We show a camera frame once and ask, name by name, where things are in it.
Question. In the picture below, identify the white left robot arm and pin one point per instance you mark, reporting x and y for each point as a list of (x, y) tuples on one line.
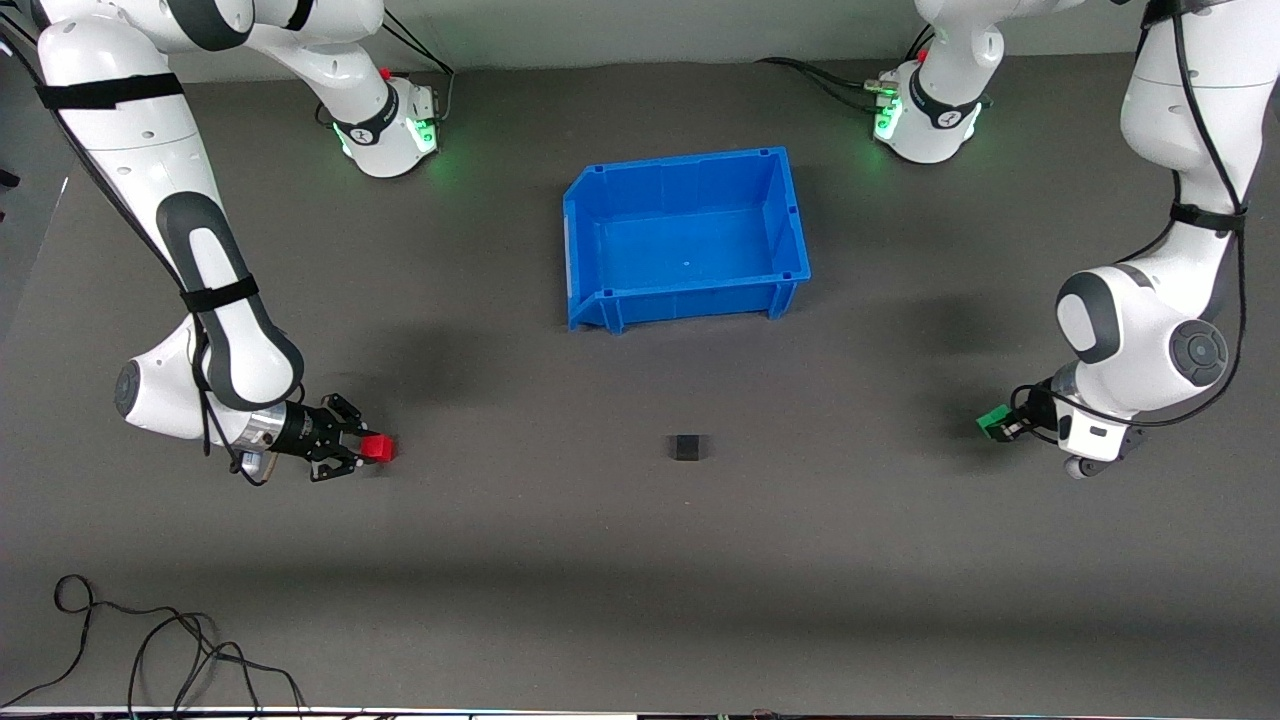
[(1140, 330)]

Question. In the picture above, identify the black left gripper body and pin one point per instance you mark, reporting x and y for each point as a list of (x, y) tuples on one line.
[(1035, 409)]

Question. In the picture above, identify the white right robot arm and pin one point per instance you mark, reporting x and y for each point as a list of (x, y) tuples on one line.
[(130, 150)]

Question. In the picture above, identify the black cube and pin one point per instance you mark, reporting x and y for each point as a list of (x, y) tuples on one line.
[(690, 447)]

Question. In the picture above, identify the blue plastic storage bin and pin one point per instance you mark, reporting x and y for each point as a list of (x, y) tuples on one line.
[(690, 250)]

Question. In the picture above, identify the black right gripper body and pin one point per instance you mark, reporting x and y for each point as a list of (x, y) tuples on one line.
[(300, 431)]

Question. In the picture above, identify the red cube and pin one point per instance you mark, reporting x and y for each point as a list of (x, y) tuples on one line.
[(378, 450)]

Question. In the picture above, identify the green cube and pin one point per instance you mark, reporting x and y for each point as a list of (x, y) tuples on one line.
[(992, 420)]

